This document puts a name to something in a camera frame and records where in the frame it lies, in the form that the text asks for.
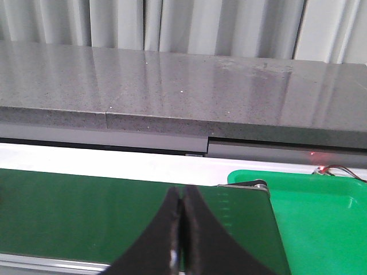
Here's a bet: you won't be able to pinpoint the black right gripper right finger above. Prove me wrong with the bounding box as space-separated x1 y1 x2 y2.
183 186 274 274

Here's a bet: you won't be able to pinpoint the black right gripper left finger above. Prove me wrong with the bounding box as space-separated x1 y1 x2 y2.
106 187 182 274

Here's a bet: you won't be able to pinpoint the green conveyor belt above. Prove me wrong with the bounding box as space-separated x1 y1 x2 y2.
1 169 291 274

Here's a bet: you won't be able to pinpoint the grey cabinet front panel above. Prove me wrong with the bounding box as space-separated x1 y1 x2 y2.
1 123 366 168

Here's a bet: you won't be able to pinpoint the green plastic tray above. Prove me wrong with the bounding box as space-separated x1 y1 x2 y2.
227 170 366 274

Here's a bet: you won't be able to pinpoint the grey stone countertop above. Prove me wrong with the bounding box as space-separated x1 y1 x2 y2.
1 41 366 150

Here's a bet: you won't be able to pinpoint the white pleated curtain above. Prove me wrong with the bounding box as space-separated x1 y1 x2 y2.
1 1 366 64

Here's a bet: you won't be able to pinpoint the red and black wires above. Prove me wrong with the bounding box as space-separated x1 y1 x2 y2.
313 164 367 184

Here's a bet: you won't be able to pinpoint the aluminium conveyor side rail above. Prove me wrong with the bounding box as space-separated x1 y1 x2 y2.
1 253 109 274

